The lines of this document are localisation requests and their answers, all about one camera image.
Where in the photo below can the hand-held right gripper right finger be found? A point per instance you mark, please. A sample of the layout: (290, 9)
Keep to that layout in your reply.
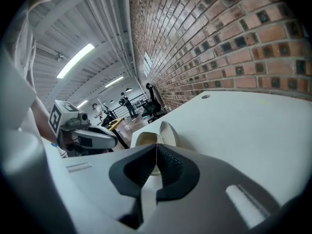
(175, 174)

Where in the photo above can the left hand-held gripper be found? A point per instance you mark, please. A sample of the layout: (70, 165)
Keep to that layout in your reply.
(61, 116)

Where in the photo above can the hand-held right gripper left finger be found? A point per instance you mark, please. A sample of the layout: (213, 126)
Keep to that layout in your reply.
(131, 172)

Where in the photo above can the person's left forearm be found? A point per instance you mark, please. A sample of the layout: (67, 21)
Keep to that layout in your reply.
(42, 123)

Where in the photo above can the round wooden table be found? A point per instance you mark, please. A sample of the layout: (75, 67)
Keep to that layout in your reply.
(116, 122)

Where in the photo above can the ceiling tube light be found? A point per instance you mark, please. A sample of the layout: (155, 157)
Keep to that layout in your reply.
(75, 61)
(114, 82)
(82, 103)

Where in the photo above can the small white table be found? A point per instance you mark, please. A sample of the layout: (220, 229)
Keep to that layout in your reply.
(139, 103)

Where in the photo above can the black metal railing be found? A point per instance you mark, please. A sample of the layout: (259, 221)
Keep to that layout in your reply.
(141, 98)

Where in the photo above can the black office chair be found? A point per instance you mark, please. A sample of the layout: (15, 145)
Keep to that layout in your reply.
(154, 106)

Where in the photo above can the white rectangular table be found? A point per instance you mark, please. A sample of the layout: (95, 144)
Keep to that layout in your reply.
(231, 130)

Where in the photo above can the person's white printed shirt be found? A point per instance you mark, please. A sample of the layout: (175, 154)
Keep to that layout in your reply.
(14, 94)

